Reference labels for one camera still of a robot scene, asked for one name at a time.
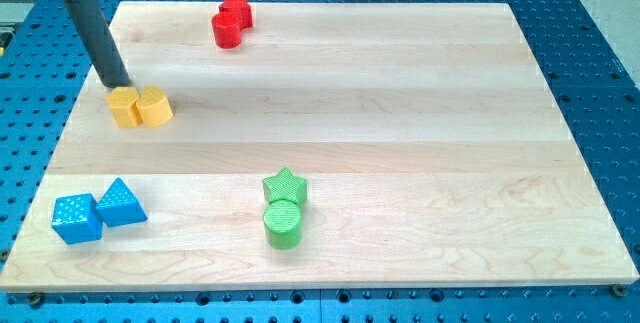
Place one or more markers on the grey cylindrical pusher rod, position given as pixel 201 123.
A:
pixel 93 30

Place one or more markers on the red circle block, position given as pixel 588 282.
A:
pixel 226 30

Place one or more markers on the red star block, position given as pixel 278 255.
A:
pixel 242 9

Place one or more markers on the green star block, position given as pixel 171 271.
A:
pixel 285 186

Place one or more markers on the green circle block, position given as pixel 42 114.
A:
pixel 282 221

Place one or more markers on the yellow hexagon block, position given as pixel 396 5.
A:
pixel 122 105

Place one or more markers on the yellow heart block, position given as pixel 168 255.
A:
pixel 153 106

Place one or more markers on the blue triangle block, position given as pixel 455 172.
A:
pixel 120 206

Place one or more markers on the blue cube block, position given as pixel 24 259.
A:
pixel 75 219

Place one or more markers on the light wooden board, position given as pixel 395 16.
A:
pixel 434 151

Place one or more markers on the left board stop screw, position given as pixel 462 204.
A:
pixel 35 299

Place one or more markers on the board stop screw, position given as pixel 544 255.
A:
pixel 618 290
pixel 35 299

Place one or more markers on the right board stop screw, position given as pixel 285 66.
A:
pixel 618 290

